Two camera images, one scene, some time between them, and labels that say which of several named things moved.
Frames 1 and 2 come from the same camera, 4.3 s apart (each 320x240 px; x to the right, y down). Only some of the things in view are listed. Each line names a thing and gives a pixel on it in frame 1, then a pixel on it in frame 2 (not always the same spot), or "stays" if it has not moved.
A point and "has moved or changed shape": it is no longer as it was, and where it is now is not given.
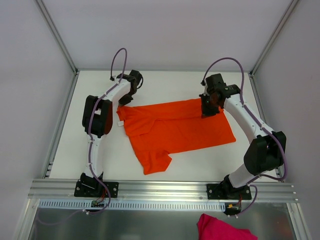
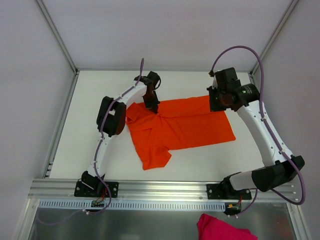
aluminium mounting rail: x=65 y=189 stays
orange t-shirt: x=155 y=129 has moved or changed shape
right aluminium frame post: x=291 y=6 stays
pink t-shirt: x=211 y=228 stays
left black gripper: x=125 y=100 to x=151 y=100
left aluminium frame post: x=56 y=35 stays
